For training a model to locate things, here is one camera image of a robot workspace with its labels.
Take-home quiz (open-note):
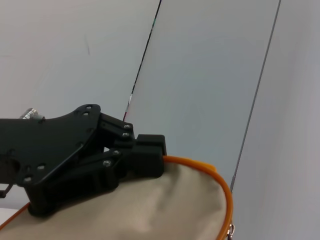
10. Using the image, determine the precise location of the metal connector with black cable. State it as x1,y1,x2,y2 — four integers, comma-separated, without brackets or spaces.
19,107,46,122

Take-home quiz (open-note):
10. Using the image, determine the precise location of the beige bear food bag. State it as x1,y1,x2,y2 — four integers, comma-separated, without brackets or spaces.
0,154,235,240

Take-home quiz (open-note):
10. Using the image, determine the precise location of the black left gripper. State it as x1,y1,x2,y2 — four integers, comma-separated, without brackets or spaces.
0,103,102,199

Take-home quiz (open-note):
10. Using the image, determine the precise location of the metal zipper pull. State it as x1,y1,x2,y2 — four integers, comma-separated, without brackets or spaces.
227,223,237,240

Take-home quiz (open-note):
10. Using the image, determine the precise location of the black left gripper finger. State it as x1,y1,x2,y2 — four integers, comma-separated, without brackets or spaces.
28,148,165,216
99,112,167,155

